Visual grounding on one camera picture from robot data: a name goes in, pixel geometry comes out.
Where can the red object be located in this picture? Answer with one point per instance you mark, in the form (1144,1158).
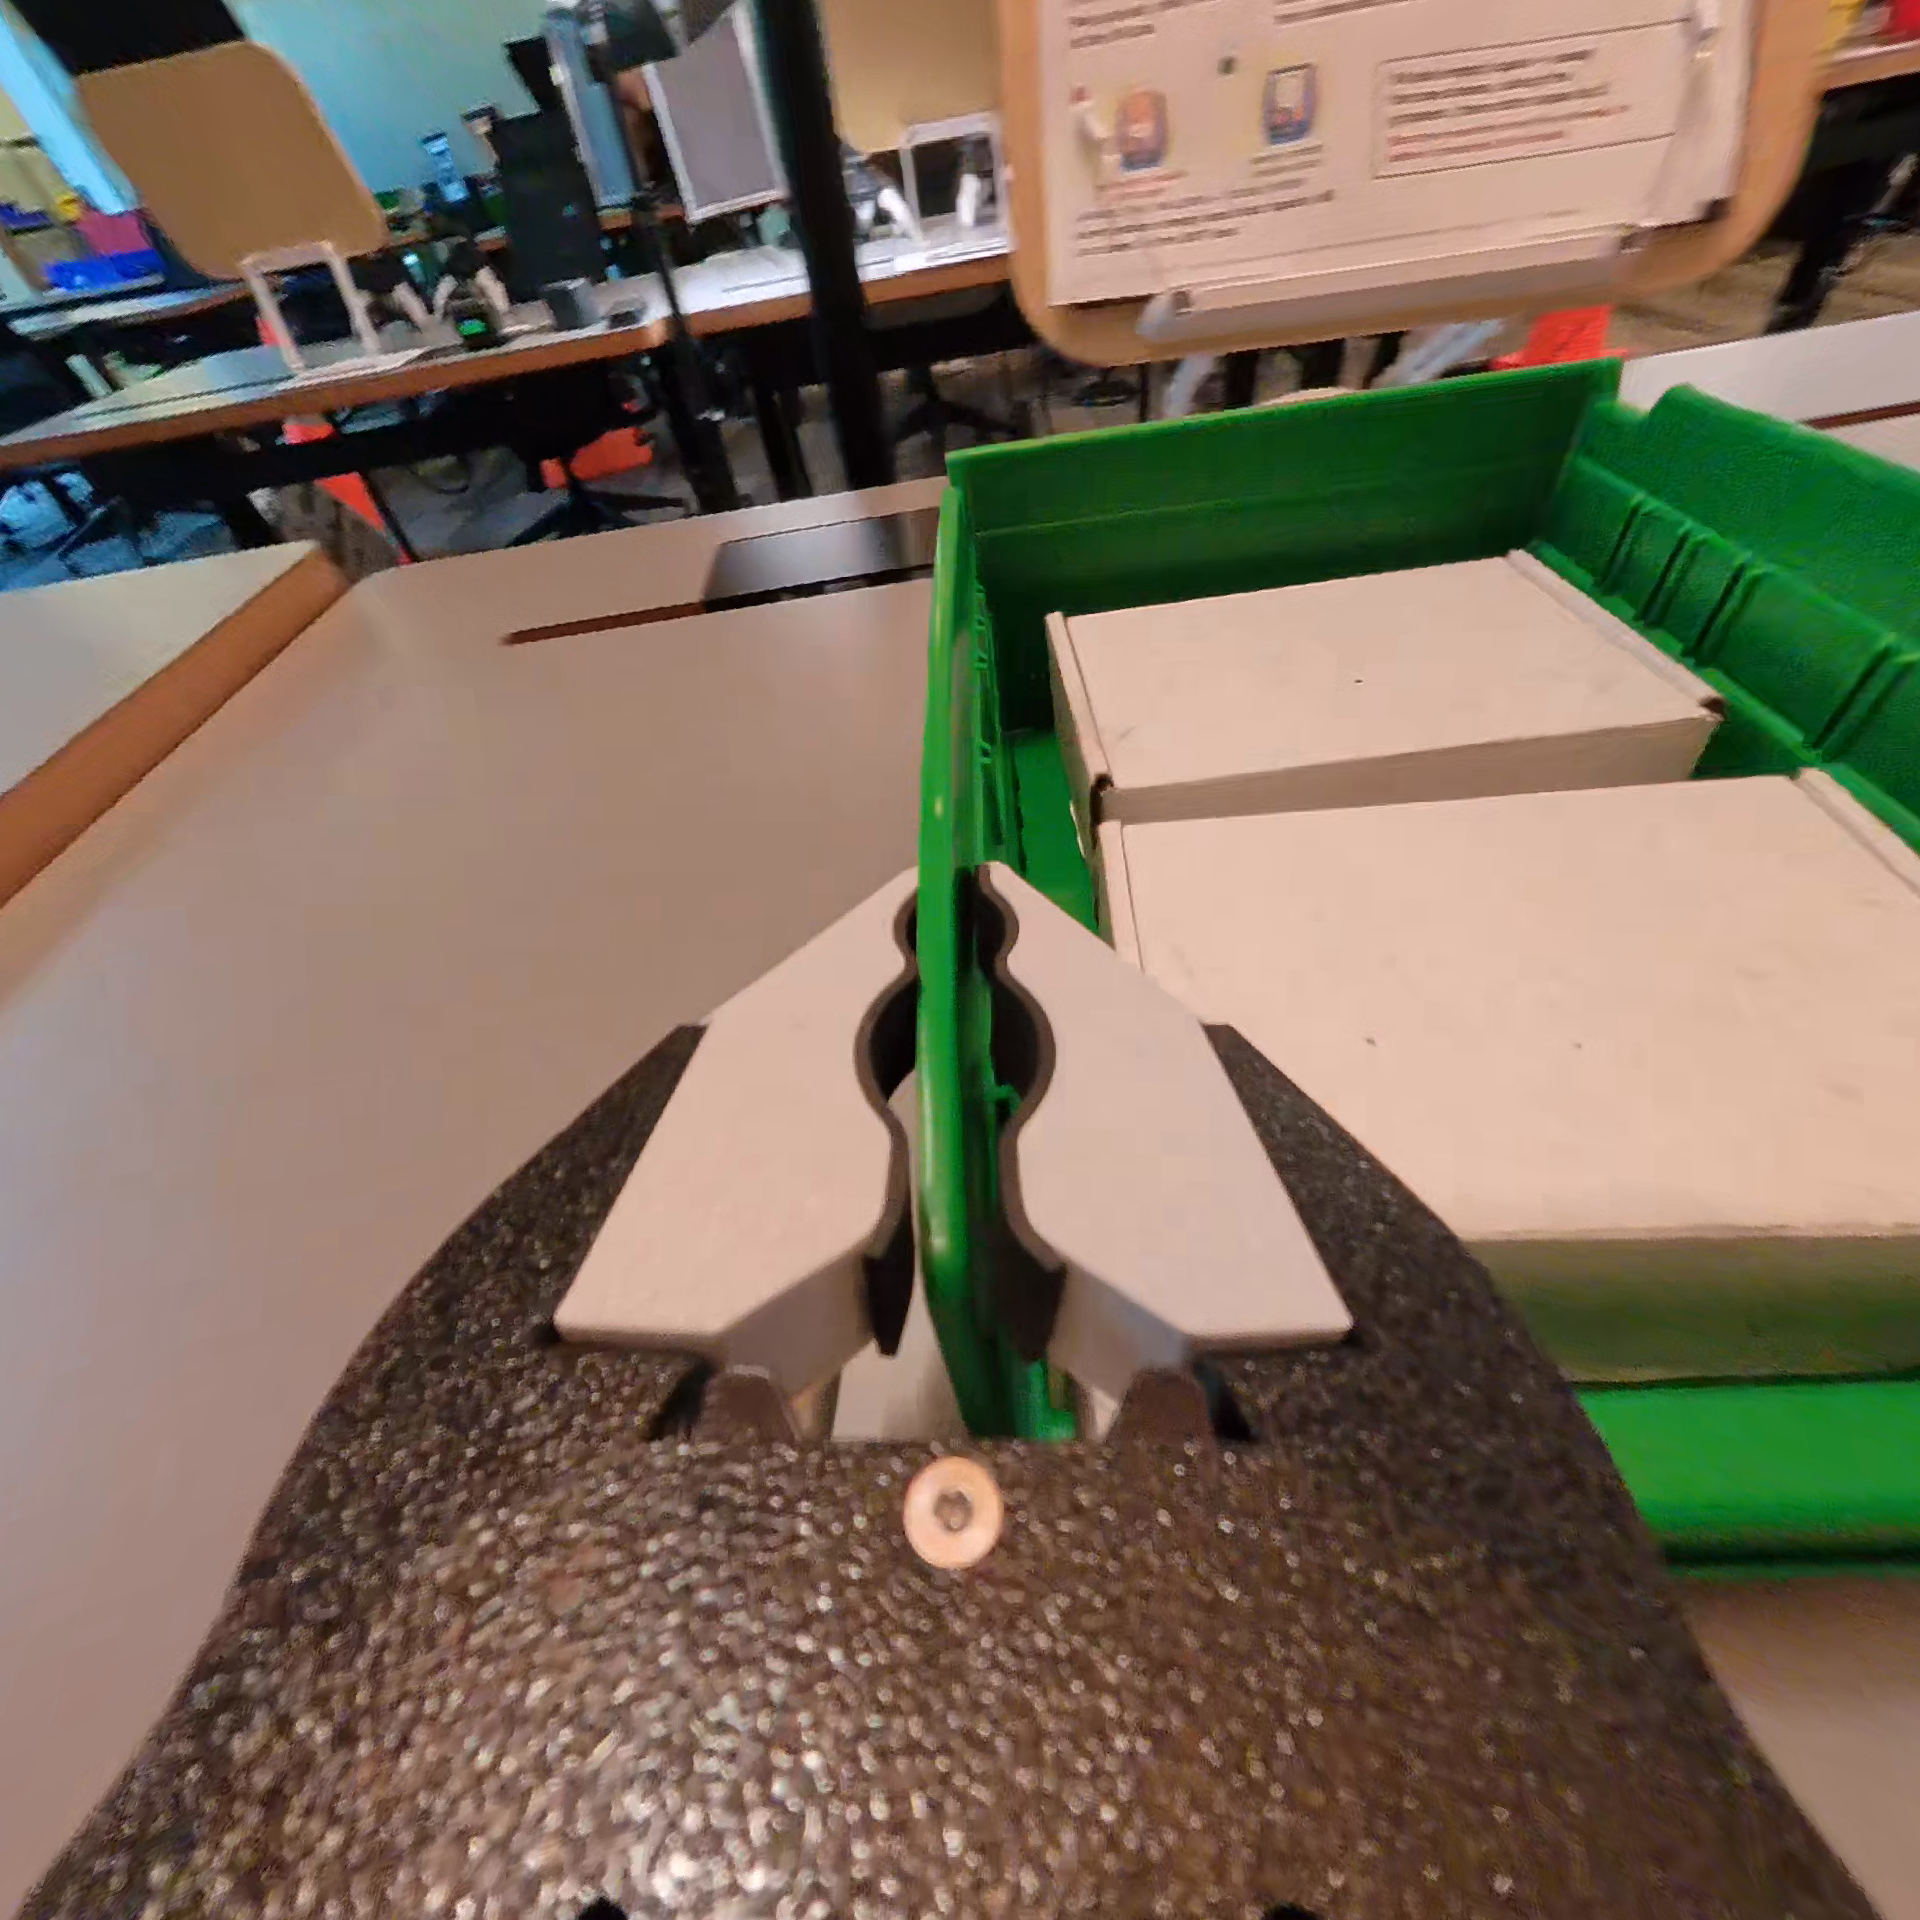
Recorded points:
(1559,339)

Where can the long background table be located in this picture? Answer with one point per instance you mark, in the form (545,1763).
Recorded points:
(452,354)

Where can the printed instruction sheet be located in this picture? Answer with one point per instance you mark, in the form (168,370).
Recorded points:
(1425,165)

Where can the green plastic bin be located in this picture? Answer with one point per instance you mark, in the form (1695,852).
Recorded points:
(1277,482)

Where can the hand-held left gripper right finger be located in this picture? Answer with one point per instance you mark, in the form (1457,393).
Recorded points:
(1171,1202)

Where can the wooden display board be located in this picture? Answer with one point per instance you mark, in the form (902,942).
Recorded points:
(1780,165)

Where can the white cardboard mailer box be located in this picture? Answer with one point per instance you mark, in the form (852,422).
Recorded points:
(1382,676)
(1529,1021)

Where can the grey monitor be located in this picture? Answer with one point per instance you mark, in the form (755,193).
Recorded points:
(713,114)

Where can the brown and black board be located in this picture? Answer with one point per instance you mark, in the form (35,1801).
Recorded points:
(224,149)

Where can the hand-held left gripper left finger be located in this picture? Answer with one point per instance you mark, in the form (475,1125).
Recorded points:
(734,1202)

